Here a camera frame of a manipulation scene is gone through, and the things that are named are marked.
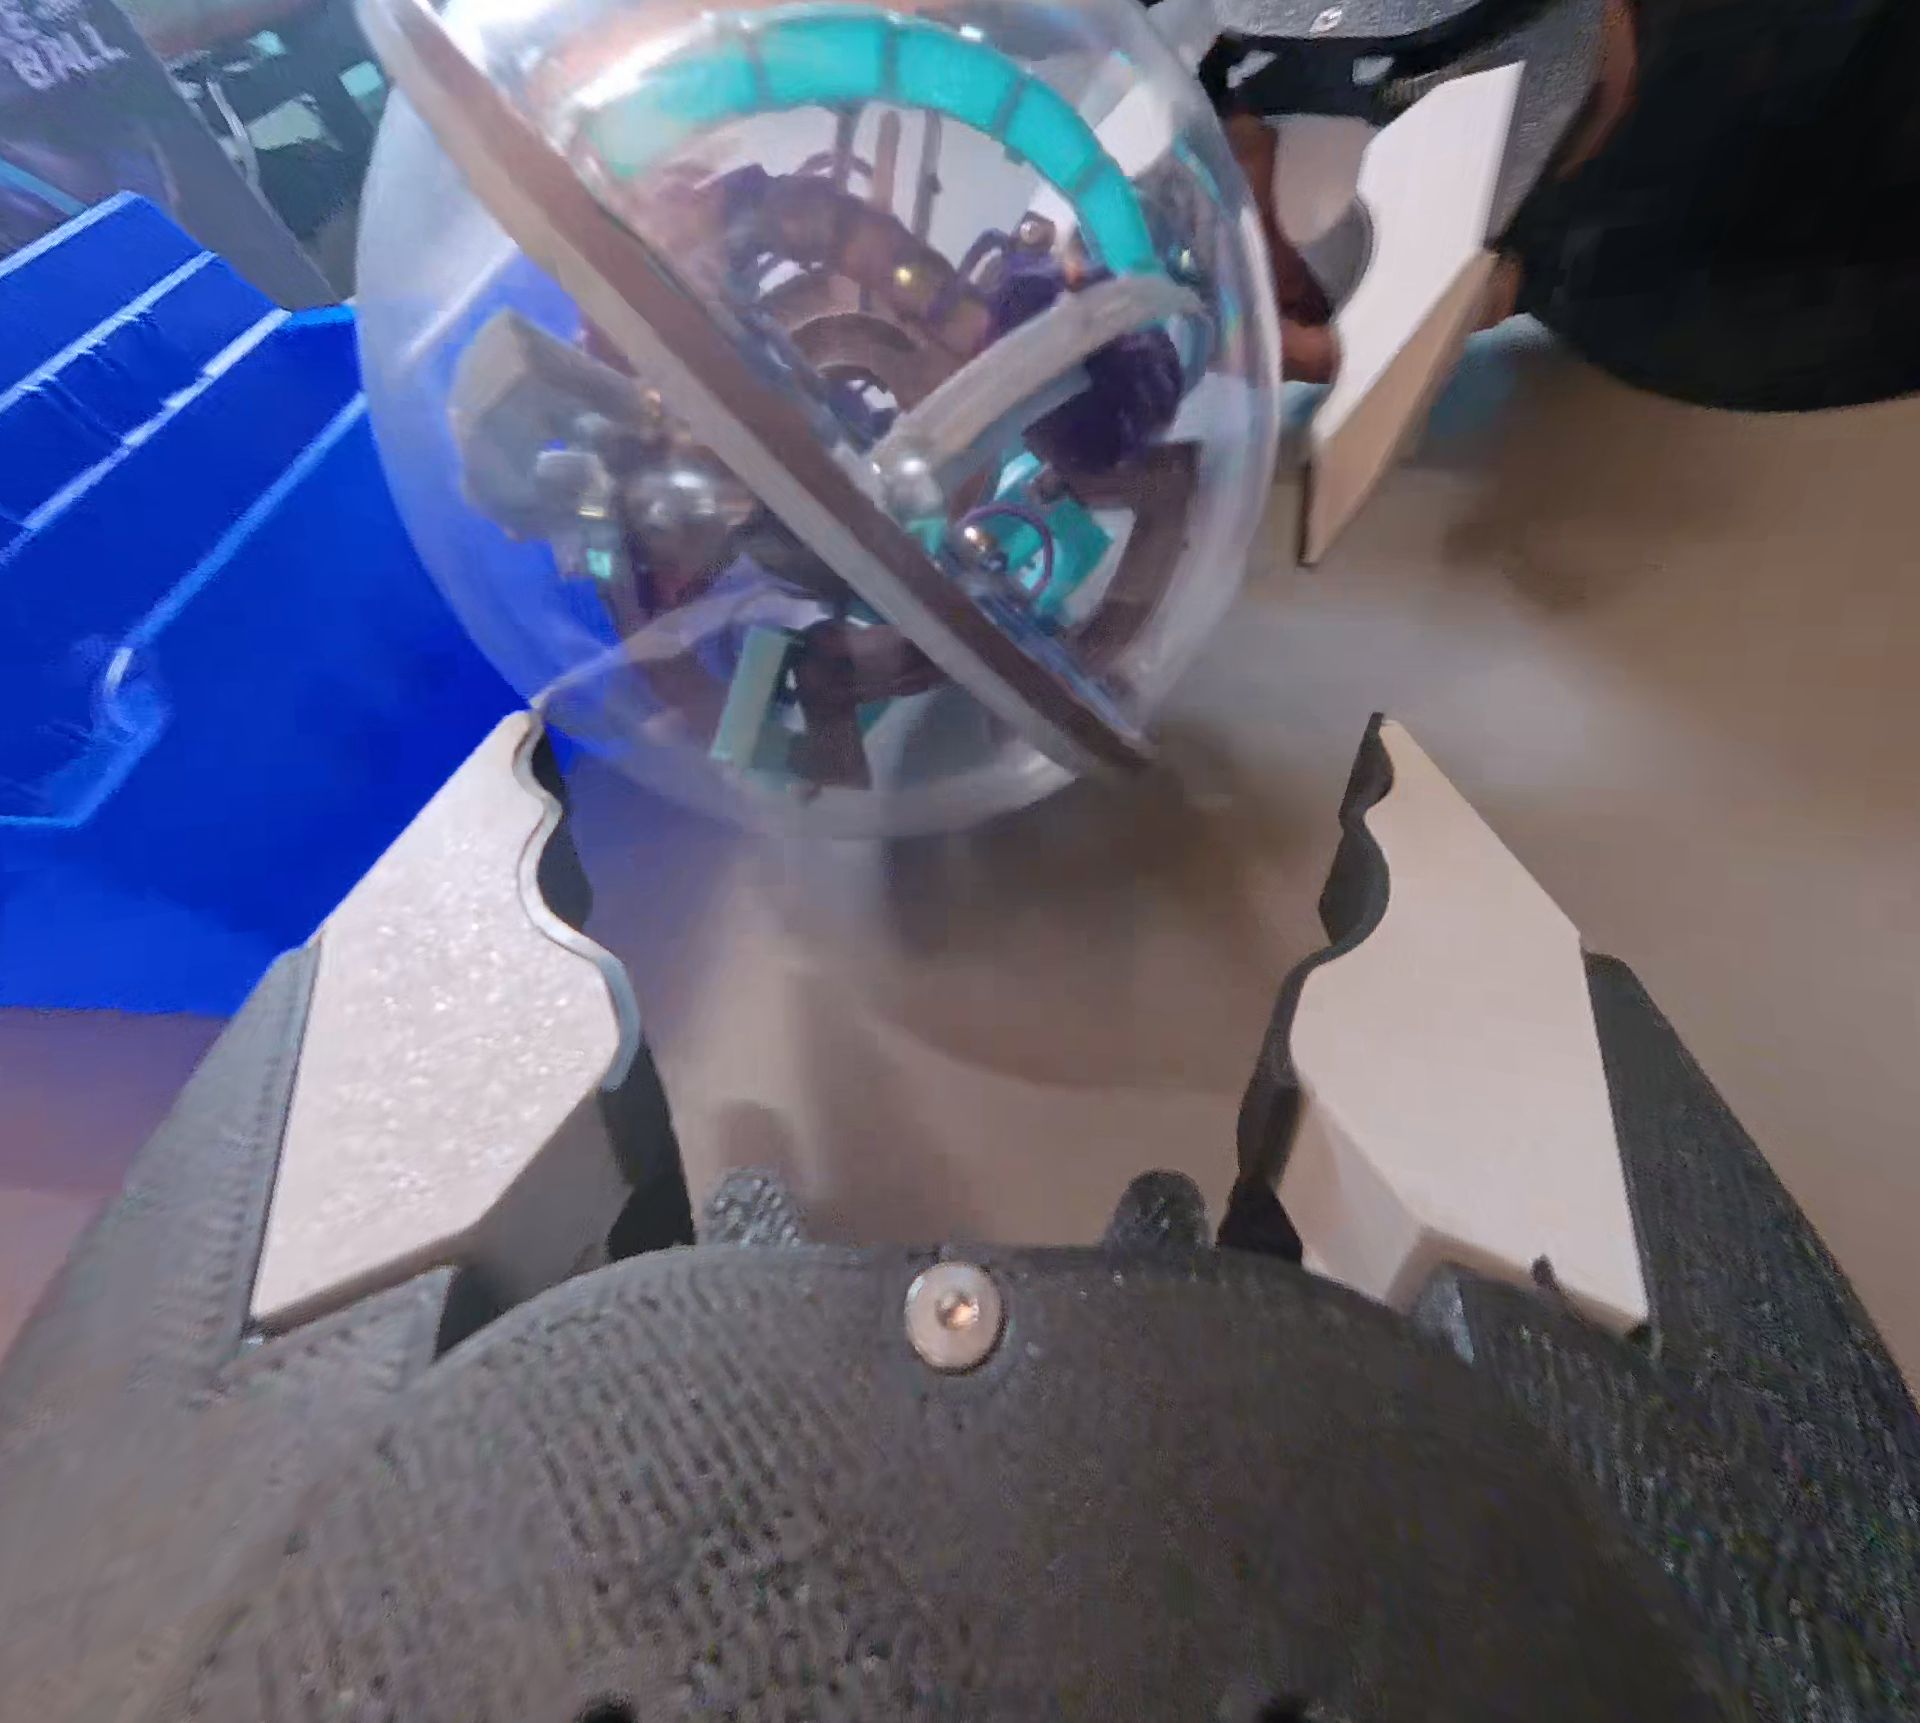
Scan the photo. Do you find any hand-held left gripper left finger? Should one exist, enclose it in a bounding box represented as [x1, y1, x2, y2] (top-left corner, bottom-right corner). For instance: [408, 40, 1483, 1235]
[251, 712, 649, 1335]

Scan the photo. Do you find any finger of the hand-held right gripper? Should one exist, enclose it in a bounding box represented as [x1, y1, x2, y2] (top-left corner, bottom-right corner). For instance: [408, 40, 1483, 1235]
[1297, 59, 1540, 571]

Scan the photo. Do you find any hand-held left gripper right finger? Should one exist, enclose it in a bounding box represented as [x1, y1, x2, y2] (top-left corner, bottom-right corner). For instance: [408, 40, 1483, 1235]
[1276, 712, 1658, 1335]

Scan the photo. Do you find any clear maze ball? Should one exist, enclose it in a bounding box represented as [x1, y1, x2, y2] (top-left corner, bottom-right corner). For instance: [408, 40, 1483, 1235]
[356, 0, 1288, 845]

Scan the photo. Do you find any person's right forearm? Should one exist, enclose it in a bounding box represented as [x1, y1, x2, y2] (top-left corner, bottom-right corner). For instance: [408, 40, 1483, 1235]
[1501, 0, 1920, 415]

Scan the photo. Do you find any maze ball box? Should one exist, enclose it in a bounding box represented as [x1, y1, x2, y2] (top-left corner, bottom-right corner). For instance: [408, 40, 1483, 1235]
[0, 0, 333, 305]

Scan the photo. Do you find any person's right hand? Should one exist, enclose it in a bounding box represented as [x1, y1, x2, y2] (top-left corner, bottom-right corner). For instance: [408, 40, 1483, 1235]
[1232, 110, 1375, 389]

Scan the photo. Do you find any blue plastic tray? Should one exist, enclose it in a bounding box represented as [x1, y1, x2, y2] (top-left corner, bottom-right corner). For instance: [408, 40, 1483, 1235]
[0, 194, 543, 1010]

